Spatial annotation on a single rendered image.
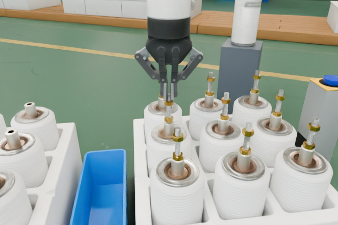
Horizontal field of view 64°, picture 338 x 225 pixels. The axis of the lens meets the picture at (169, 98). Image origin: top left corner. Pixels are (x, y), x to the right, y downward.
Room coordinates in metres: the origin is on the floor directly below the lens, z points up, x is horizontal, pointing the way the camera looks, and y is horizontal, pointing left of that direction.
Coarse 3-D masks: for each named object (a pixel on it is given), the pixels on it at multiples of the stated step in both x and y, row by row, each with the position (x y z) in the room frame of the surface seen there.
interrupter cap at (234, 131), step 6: (216, 120) 0.54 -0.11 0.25; (210, 126) 0.51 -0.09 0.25; (216, 126) 0.51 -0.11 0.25; (228, 126) 0.51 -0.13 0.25; (234, 126) 0.51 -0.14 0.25; (210, 132) 0.49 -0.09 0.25; (216, 132) 0.49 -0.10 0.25; (228, 132) 0.49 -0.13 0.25; (234, 132) 0.49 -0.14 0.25; (240, 132) 0.49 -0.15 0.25; (216, 138) 0.47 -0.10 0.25; (222, 138) 0.46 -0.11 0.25; (228, 138) 0.46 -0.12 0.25; (234, 138) 0.47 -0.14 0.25
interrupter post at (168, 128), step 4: (164, 124) 0.48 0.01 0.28; (168, 124) 0.48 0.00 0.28; (172, 124) 0.48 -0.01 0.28; (164, 128) 0.48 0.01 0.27; (168, 128) 0.47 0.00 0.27; (172, 128) 0.48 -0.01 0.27; (164, 132) 0.48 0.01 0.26; (168, 132) 0.47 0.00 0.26; (172, 132) 0.48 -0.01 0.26; (168, 136) 0.47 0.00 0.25
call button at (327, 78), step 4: (324, 76) 0.62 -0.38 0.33; (328, 76) 0.62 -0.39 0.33; (332, 76) 0.62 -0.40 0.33; (336, 76) 0.62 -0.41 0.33; (324, 80) 0.61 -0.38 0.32; (328, 80) 0.60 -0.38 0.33; (332, 80) 0.59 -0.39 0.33; (336, 80) 0.59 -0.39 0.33; (328, 84) 0.60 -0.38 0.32; (332, 84) 0.60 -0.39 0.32; (336, 84) 0.60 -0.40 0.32
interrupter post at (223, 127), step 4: (220, 120) 0.49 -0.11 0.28; (224, 120) 0.49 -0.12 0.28; (228, 120) 0.49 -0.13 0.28; (220, 124) 0.49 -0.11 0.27; (224, 124) 0.49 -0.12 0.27; (228, 124) 0.49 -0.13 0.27; (220, 128) 0.49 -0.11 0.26; (224, 128) 0.49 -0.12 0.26; (220, 132) 0.49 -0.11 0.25; (224, 132) 0.49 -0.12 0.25
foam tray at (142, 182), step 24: (144, 144) 0.55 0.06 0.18; (192, 144) 0.55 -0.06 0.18; (144, 168) 0.46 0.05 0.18; (144, 192) 0.39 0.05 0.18; (336, 192) 0.39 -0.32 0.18; (144, 216) 0.33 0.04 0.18; (216, 216) 0.33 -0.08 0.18; (264, 216) 0.33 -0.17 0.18; (288, 216) 0.33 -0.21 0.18; (312, 216) 0.33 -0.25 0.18; (336, 216) 0.33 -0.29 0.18
